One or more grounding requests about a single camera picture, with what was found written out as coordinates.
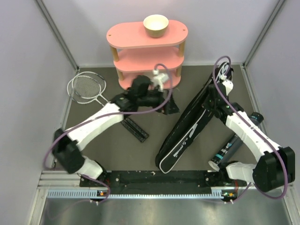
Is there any black racket bag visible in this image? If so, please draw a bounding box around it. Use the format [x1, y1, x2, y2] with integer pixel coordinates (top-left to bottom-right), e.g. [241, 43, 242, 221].
[155, 60, 235, 174]

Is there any black shuttlecock tube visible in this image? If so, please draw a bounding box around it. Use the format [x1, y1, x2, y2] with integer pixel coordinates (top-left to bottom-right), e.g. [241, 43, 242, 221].
[208, 112, 264, 171]

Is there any badminton racket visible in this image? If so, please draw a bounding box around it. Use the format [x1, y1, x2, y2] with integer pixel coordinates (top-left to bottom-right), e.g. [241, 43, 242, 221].
[67, 74, 149, 143]
[67, 71, 109, 106]

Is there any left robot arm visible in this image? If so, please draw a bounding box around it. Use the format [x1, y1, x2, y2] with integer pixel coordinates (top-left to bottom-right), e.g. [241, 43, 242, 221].
[50, 73, 178, 186]

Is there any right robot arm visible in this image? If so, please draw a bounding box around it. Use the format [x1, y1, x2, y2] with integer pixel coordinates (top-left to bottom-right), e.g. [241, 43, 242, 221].
[203, 81, 295, 193]

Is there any pink three-tier shelf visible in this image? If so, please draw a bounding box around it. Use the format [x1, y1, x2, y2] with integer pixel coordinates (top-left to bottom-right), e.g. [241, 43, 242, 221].
[106, 20, 188, 89]

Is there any cream bowl on top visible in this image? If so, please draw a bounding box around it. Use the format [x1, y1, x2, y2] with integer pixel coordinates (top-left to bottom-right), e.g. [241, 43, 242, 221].
[143, 14, 169, 38]

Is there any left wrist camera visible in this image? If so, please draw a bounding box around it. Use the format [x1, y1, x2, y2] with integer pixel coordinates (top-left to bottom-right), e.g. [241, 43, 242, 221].
[151, 69, 169, 92]

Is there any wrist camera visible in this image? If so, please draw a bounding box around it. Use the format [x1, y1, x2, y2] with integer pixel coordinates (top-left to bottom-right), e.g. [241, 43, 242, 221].
[220, 75, 233, 96]
[151, 69, 169, 92]

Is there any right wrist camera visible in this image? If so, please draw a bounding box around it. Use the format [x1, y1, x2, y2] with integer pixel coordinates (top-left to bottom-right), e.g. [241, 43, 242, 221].
[220, 75, 233, 96]

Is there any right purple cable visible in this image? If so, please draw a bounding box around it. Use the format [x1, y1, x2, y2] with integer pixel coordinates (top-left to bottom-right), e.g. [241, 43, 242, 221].
[212, 55, 288, 200]

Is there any purple cable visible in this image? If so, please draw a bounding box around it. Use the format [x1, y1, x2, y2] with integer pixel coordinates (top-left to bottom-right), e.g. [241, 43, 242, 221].
[43, 63, 174, 171]
[212, 55, 288, 200]

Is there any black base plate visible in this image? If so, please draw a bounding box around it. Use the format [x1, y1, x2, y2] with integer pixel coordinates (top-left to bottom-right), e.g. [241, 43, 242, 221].
[79, 170, 237, 195]

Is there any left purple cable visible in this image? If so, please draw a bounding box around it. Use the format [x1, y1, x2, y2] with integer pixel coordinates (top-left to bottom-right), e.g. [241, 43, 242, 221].
[43, 63, 174, 171]

